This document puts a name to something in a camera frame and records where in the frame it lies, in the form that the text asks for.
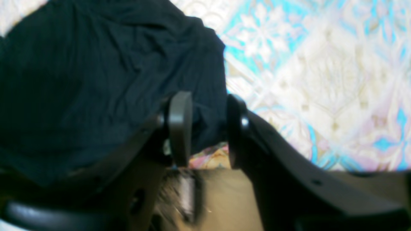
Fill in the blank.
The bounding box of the patterned tablecloth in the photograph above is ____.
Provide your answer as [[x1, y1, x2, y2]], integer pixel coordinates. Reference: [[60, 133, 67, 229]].
[[0, 0, 411, 172]]

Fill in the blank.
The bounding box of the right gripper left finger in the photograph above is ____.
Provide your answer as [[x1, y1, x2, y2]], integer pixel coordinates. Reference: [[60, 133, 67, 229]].
[[1, 91, 193, 231]]

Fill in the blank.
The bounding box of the black t-shirt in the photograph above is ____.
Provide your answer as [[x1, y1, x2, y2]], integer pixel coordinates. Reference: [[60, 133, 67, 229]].
[[0, 0, 227, 186]]

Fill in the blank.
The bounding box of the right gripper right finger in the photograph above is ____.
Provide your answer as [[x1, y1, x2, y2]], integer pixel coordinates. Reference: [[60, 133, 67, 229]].
[[227, 94, 410, 231]]

